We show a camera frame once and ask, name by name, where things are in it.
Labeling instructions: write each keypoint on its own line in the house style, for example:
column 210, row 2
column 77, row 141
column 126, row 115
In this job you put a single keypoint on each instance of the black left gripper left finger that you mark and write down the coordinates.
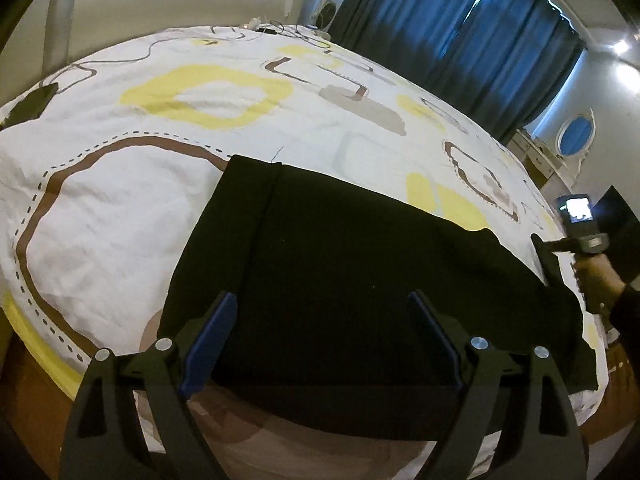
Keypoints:
column 130, row 418

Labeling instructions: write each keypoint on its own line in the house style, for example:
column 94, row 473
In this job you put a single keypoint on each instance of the cream tufted headboard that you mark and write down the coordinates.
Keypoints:
column 40, row 36

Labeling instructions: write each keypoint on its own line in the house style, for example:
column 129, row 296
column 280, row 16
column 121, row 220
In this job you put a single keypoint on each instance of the oval blue mirror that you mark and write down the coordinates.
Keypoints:
column 576, row 135

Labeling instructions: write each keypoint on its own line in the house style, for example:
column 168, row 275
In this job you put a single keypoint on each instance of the black pants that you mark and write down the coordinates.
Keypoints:
column 327, row 334

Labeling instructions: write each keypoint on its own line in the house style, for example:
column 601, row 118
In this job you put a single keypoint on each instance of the white dressing table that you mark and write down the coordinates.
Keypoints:
column 547, row 170

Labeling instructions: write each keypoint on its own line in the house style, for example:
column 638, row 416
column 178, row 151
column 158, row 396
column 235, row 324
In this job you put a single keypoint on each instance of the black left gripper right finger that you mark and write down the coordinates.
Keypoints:
column 522, row 394

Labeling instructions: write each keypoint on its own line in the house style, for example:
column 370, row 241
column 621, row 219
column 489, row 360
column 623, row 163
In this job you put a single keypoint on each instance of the black wall television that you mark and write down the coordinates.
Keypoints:
column 617, row 220

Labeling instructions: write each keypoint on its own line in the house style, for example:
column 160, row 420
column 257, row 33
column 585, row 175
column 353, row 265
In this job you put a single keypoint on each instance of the small bedside fan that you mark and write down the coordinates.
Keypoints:
column 324, row 14

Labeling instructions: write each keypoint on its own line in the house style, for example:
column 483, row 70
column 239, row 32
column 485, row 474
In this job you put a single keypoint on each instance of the right hand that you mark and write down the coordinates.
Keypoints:
column 598, row 282

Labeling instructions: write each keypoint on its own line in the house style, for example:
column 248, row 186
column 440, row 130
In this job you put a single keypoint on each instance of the white patterned bed sheet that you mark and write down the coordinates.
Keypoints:
column 107, row 166

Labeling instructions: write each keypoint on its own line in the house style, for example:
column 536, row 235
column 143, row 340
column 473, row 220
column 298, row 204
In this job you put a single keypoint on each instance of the dark blue curtain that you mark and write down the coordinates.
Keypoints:
column 499, row 62

